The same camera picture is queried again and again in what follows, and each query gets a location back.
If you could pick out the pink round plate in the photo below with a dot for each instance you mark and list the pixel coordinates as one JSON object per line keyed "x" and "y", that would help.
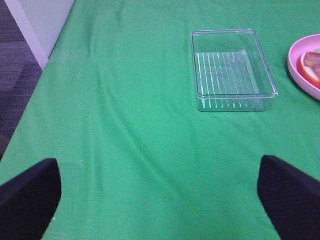
{"x": 305, "y": 44}

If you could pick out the bread slice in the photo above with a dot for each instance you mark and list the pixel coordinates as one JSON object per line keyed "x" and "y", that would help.
{"x": 307, "y": 72}

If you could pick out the left clear plastic tray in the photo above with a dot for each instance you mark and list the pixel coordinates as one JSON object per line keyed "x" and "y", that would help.
{"x": 231, "y": 71}

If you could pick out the bacon strip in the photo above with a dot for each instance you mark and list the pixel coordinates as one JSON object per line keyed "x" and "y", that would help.
{"x": 312, "y": 60}

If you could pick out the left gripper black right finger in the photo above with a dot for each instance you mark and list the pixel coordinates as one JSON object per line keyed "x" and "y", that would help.
{"x": 290, "y": 198}

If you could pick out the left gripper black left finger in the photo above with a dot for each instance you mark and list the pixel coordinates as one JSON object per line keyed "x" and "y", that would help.
{"x": 29, "y": 201}

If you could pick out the green tablecloth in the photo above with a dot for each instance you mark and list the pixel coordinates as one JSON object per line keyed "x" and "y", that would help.
{"x": 116, "y": 106}

